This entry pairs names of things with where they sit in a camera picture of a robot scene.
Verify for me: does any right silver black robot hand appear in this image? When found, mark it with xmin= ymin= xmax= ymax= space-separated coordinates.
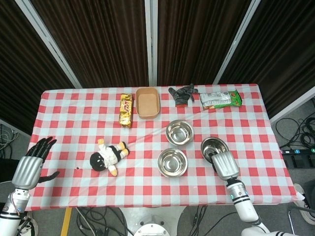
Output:
xmin=204 ymin=150 xmax=240 ymax=182

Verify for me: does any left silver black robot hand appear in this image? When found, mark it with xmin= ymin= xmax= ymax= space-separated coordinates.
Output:
xmin=11 ymin=136 xmax=61 ymax=190

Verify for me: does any stainless steel bowl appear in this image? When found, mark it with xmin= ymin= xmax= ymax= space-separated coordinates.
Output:
xmin=200 ymin=137 xmax=230 ymax=163
xmin=165 ymin=119 xmax=195 ymax=147
xmin=157 ymin=147 xmax=189 ymax=177

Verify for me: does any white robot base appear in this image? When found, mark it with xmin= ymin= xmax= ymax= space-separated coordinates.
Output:
xmin=120 ymin=205 xmax=188 ymax=236

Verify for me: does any red white checkered tablecloth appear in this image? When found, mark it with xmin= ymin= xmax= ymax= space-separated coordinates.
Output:
xmin=24 ymin=83 xmax=305 ymax=211

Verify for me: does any white black sneaker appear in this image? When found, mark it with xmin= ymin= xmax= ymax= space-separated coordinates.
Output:
xmin=293 ymin=182 xmax=315 ymax=222
xmin=16 ymin=210 xmax=39 ymax=236

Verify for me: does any green silver snack packet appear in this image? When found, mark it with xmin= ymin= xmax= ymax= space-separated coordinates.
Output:
xmin=198 ymin=89 xmax=243 ymax=110

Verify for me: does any black foot pedal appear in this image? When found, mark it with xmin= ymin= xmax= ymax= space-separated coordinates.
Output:
xmin=289 ymin=154 xmax=312 ymax=170

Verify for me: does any black power strip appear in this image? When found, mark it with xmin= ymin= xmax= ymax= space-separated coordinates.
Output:
xmin=280 ymin=148 xmax=315 ymax=155

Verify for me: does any black work glove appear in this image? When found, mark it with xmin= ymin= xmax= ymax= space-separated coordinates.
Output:
xmin=168 ymin=83 xmax=199 ymax=108

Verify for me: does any black headed plush doll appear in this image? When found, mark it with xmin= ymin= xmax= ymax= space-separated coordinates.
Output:
xmin=89 ymin=138 xmax=130 ymax=177

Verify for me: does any brown paper food box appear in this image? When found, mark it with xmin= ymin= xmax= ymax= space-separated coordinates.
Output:
xmin=135 ymin=87 xmax=160 ymax=120

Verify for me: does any dark brown curtain panel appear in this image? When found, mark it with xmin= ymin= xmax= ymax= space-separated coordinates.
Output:
xmin=218 ymin=0 xmax=315 ymax=119
xmin=0 ymin=0 xmax=75 ymax=135
xmin=157 ymin=0 xmax=252 ymax=86
xmin=31 ymin=0 xmax=149 ymax=89

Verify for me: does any gold snack bar wrapper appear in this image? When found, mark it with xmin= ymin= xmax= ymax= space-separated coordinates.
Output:
xmin=119 ymin=93 xmax=135 ymax=129

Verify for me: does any grey cable bundle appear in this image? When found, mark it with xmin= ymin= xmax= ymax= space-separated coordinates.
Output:
xmin=0 ymin=123 xmax=20 ymax=158

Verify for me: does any black cable coil on floor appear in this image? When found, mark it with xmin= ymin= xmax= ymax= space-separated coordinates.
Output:
xmin=275 ymin=115 xmax=315 ymax=149

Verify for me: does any black cable bundle under table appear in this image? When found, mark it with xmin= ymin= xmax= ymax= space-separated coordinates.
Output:
xmin=75 ymin=206 xmax=135 ymax=236

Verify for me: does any white partition frame rail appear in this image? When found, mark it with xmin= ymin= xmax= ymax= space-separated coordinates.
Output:
xmin=269 ymin=86 xmax=315 ymax=124

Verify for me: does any white partition frame post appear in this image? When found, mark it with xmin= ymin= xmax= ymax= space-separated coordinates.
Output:
xmin=212 ymin=0 xmax=262 ymax=85
xmin=144 ymin=0 xmax=158 ymax=87
xmin=14 ymin=0 xmax=82 ymax=89

